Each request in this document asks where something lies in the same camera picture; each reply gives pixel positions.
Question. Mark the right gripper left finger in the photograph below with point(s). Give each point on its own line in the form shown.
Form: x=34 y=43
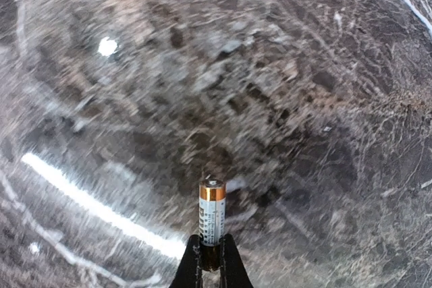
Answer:
x=189 y=272

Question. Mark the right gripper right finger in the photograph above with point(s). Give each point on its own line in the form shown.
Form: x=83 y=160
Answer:
x=232 y=271

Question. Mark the orange battery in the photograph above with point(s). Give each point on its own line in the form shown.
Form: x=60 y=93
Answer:
x=211 y=211

